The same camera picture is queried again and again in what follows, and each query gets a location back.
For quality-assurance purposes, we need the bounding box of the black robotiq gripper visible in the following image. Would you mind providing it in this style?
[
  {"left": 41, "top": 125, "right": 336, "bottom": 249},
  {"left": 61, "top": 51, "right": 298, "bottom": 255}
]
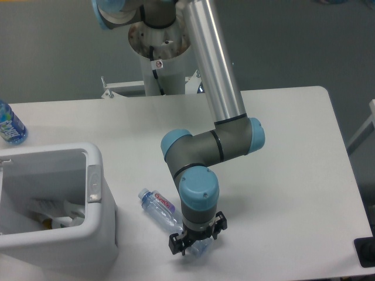
[{"left": 168, "top": 211, "right": 227, "bottom": 255}]

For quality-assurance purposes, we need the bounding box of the clear plastic water bottle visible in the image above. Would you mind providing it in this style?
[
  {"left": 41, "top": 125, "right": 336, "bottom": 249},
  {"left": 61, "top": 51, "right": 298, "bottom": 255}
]
[{"left": 138, "top": 189, "right": 213, "bottom": 258}]

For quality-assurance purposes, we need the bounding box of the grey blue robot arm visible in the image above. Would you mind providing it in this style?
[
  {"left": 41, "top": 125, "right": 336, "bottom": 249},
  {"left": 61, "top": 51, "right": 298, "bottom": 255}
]
[{"left": 91, "top": 1, "right": 265, "bottom": 254}]

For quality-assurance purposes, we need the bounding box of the white plastic trash can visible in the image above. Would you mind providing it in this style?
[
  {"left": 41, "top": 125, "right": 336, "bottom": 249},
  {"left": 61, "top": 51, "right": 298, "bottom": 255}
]
[{"left": 1, "top": 143, "right": 118, "bottom": 268}]

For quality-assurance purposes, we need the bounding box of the trash inside bin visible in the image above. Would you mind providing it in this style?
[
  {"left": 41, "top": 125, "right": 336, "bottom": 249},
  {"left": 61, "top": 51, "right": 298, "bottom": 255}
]
[{"left": 27, "top": 198, "right": 86, "bottom": 229}]

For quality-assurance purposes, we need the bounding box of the black clamp at table corner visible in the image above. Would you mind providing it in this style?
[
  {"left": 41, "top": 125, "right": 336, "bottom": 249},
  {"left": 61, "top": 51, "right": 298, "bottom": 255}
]
[{"left": 354, "top": 237, "right": 374, "bottom": 268}]

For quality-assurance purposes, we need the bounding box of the blue labelled water bottle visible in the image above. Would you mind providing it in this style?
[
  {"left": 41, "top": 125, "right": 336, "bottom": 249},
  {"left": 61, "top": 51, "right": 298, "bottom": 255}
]
[{"left": 1, "top": 100, "right": 28, "bottom": 145}]

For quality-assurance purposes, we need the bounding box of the white metal frame bracket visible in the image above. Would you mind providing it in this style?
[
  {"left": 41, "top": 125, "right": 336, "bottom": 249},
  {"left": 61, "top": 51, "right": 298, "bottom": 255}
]
[{"left": 101, "top": 70, "right": 204, "bottom": 99}]

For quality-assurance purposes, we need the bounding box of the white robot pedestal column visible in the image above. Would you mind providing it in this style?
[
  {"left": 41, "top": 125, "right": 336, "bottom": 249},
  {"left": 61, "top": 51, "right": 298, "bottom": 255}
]
[{"left": 128, "top": 16, "right": 191, "bottom": 96}]

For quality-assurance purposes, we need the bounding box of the black cable on pedestal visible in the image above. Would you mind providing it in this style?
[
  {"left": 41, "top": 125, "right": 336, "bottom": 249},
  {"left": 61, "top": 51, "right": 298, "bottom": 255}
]
[{"left": 149, "top": 45, "right": 165, "bottom": 96}]

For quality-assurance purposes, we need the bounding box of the white frame leg right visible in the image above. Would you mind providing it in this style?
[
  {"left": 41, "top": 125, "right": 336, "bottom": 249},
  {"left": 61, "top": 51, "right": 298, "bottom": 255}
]
[{"left": 346, "top": 100, "right": 374, "bottom": 155}]

